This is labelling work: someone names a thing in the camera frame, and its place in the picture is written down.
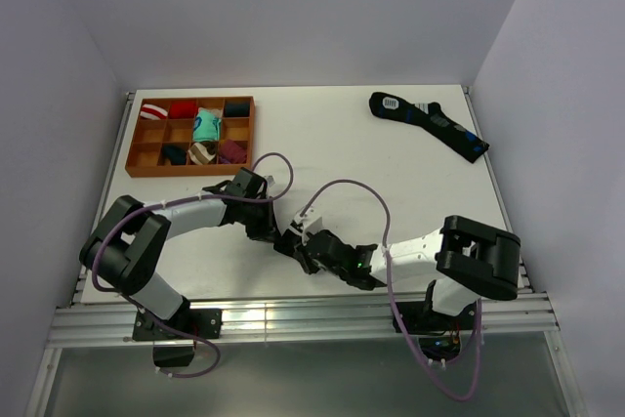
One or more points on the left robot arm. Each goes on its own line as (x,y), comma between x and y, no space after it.
(126,245)

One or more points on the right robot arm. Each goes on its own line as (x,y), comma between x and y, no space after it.
(464,260)

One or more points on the orange compartment tray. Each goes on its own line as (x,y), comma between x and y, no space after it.
(191,136)

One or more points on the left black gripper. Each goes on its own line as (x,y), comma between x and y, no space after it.
(268,229)

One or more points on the maroon purple rolled sock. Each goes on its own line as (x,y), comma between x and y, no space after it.
(231,152)

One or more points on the beige brown rolled sock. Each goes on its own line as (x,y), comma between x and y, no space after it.
(203,153)

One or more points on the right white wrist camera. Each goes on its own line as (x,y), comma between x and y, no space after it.
(306,224)

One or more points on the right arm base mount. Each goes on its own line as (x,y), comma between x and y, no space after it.
(418,321)

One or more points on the dark teal rolled sock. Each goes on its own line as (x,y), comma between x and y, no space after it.
(175,155)

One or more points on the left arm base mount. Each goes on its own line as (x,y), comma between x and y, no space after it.
(176,341)

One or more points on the aluminium front rail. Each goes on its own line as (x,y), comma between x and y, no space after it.
(305,319)

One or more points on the black white-striped sock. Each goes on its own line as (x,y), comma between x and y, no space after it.
(290,244)

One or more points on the dark navy rolled sock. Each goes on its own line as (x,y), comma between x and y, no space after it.
(237,109)

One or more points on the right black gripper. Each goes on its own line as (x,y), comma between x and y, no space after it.
(301,249)

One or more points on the black blue patterned sock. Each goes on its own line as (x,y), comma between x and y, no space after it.
(431,118)

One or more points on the red white striped rolled sock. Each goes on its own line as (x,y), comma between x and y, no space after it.
(153,112)

